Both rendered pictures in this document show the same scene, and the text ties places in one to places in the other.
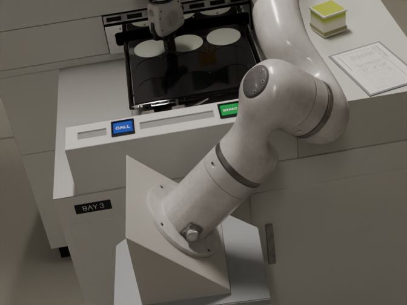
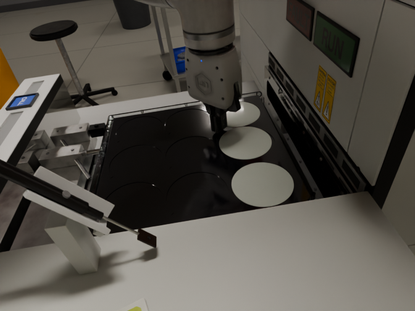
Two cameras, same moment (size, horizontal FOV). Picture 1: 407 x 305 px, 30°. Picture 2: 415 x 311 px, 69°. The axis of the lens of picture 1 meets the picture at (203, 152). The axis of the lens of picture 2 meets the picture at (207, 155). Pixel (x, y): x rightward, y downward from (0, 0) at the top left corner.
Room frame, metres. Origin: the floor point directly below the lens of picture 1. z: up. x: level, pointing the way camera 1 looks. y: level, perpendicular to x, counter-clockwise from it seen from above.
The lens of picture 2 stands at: (1.89, -0.45, 1.26)
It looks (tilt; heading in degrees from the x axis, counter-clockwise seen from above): 40 degrees down; 91
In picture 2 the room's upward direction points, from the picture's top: 8 degrees counter-clockwise
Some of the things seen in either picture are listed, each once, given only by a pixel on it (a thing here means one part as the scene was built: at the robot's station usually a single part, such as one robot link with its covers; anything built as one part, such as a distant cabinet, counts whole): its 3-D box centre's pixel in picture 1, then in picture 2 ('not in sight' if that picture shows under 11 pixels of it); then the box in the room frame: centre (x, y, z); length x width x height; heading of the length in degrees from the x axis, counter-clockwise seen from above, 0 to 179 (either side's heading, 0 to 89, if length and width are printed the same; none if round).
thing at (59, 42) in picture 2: not in sight; (71, 68); (0.85, 1.99, 0.34); 0.57 x 0.54 x 0.67; 6
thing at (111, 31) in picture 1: (178, 28); (297, 132); (2.07, 0.02, 0.89); 0.44 x 0.02 x 0.10; 92
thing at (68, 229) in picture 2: not in sight; (83, 223); (1.76, -0.25, 1.03); 0.06 x 0.04 x 0.13; 2
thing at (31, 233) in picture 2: not in sight; (59, 194); (1.59, -0.03, 0.87); 0.36 x 0.08 x 0.03; 92
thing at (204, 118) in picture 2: (191, 61); (192, 153); (1.86, 0.00, 0.90); 0.34 x 0.34 x 0.01; 2
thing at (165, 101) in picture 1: (199, 96); (98, 169); (1.68, -0.01, 0.90); 0.38 x 0.01 x 0.01; 92
